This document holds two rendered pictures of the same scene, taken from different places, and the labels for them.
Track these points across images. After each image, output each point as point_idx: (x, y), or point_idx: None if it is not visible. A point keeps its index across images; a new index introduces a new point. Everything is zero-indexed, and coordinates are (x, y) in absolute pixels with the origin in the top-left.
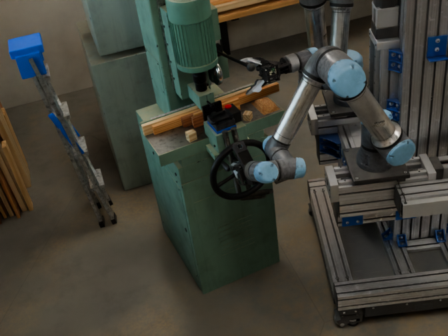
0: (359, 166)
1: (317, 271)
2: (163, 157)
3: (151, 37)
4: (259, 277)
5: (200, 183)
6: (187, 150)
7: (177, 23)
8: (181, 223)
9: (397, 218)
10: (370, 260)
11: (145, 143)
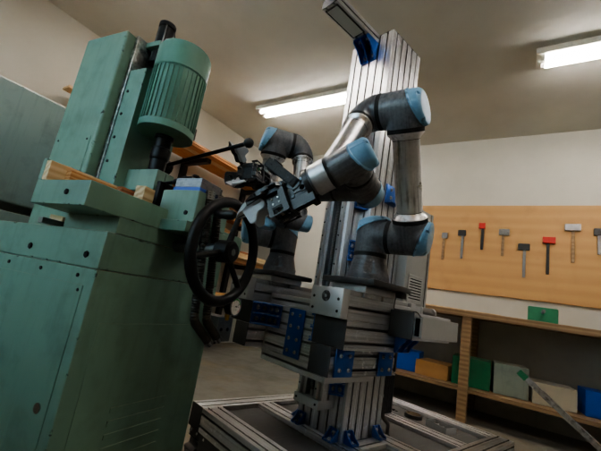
0: (361, 276)
1: None
2: (97, 188)
3: (94, 106)
4: None
5: (125, 285)
6: (135, 206)
7: (174, 60)
8: (21, 402)
9: (378, 372)
10: None
11: (36, 197)
